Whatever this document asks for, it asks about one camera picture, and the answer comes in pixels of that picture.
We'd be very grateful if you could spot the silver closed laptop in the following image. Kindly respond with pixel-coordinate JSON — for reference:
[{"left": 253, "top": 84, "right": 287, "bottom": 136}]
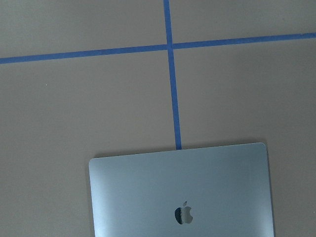
[{"left": 89, "top": 143, "right": 275, "bottom": 237}]

